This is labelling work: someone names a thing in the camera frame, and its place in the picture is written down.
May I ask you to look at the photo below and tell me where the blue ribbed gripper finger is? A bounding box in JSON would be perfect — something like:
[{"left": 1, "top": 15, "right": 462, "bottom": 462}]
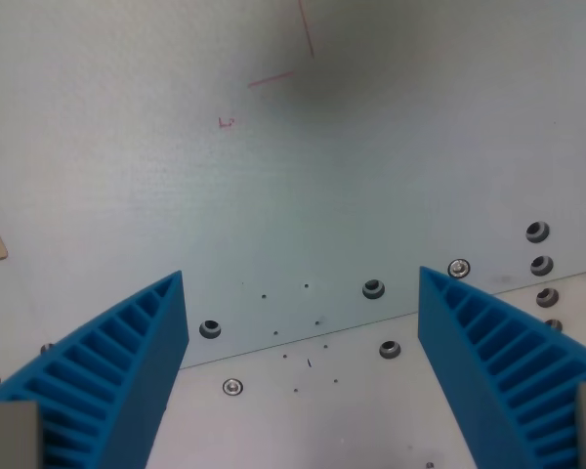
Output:
[
  {"left": 417, "top": 266, "right": 586, "bottom": 469},
  {"left": 0, "top": 270, "right": 190, "bottom": 469}
]

